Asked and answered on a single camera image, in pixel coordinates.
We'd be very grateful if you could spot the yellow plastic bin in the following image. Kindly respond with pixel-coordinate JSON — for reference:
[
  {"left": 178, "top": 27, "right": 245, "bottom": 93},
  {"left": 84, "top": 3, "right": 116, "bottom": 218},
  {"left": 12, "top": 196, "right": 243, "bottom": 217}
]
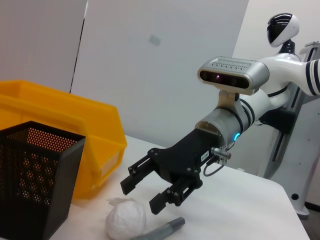
[{"left": 0, "top": 79, "right": 128, "bottom": 200}]

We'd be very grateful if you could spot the grey marker pen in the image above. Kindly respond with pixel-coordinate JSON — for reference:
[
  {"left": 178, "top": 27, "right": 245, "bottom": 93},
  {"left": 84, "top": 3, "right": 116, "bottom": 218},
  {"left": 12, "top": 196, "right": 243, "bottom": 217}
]
[{"left": 134, "top": 216, "right": 186, "bottom": 240}]

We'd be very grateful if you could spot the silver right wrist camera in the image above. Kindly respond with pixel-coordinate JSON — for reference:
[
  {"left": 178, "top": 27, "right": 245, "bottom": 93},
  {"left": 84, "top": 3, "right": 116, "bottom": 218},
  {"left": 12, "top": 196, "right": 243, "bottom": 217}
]
[{"left": 197, "top": 56, "right": 270, "bottom": 111}]

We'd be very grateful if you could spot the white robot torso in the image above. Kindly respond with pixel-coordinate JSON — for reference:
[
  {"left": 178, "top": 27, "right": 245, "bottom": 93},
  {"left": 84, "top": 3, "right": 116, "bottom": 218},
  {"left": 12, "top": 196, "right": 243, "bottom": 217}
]
[{"left": 259, "top": 47, "right": 310, "bottom": 97}]

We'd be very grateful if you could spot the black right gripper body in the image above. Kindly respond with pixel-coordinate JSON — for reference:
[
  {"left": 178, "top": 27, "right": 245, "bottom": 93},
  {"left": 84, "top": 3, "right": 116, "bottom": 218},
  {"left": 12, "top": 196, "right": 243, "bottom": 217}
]
[{"left": 147, "top": 128, "right": 225, "bottom": 187}]

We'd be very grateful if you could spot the right gripper cable with plug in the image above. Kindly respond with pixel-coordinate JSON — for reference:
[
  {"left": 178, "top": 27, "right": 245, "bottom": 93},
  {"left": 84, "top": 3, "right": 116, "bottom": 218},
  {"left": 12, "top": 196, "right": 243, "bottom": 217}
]
[{"left": 203, "top": 146, "right": 232, "bottom": 177}]

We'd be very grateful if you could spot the black white robot head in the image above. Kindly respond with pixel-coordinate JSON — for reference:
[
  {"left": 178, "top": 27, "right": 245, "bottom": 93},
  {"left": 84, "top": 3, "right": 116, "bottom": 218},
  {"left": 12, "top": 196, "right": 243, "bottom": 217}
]
[{"left": 266, "top": 13, "right": 300, "bottom": 49}]

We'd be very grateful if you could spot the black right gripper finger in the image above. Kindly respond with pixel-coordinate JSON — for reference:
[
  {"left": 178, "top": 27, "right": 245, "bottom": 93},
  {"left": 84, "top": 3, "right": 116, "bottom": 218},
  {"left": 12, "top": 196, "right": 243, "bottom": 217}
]
[
  {"left": 119, "top": 152, "right": 161, "bottom": 195},
  {"left": 149, "top": 176, "right": 203, "bottom": 215}
]

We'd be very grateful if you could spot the black mesh pen holder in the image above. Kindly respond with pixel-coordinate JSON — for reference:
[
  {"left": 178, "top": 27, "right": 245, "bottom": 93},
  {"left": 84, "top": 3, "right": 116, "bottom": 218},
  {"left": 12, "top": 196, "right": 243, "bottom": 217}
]
[{"left": 0, "top": 120, "right": 87, "bottom": 240}]

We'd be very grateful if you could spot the white garlic bulb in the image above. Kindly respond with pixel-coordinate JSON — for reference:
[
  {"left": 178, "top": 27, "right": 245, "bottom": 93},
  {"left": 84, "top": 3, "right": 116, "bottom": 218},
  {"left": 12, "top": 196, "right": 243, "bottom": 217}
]
[{"left": 104, "top": 196, "right": 147, "bottom": 240}]

